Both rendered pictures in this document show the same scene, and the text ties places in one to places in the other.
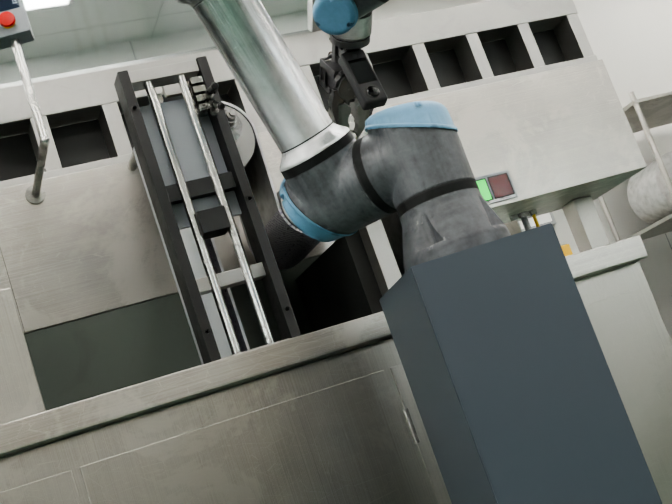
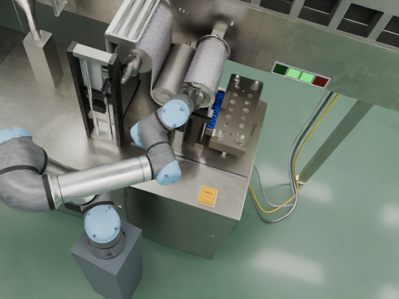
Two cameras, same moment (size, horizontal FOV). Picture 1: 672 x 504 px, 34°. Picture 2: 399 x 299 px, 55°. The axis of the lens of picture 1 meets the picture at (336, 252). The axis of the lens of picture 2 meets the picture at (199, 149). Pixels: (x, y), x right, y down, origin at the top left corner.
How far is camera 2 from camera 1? 2.19 m
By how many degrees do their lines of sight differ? 73
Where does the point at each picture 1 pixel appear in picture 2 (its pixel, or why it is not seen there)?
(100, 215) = not seen: outside the picture
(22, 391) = (45, 74)
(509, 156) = (339, 74)
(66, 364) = (92, 31)
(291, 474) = not seen: hidden behind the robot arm
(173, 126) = (94, 70)
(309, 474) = not seen: hidden behind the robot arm
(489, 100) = (357, 49)
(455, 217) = (94, 251)
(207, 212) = (95, 107)
